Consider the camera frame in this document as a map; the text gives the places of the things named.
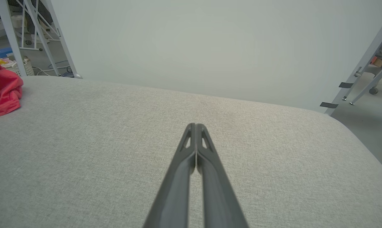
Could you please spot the red shirt with white sleeves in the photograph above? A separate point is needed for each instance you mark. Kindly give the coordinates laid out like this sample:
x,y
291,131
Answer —
x,y
4,91

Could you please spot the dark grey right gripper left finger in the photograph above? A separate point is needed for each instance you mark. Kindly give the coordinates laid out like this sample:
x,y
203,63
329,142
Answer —
x,y
173,190

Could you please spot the blue flat box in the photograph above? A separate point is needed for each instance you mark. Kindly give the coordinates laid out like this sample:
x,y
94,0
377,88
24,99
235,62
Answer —
x,y
1,52

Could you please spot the office chair base with casters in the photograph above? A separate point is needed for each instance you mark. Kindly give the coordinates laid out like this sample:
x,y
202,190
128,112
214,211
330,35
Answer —
x,y
380,68

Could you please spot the white metal frame stand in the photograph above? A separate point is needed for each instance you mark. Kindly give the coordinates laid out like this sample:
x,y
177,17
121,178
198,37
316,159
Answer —
x,y
12,34

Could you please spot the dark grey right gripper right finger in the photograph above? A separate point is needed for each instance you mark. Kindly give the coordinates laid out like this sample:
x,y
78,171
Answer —
x,y
221,193

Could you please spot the white perforated laundry basket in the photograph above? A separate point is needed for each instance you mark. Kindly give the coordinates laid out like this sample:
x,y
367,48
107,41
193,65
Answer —
x,y
22,67

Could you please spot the grey metal support frame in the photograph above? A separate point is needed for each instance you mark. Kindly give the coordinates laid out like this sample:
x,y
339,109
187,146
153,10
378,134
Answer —
x,y
366,63

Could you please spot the white partition panel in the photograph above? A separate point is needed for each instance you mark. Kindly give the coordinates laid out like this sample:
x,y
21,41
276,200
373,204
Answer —
x,y
209,47

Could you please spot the black tape strip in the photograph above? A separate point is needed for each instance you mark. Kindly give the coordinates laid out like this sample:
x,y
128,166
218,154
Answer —
x,y
328,105
346,85

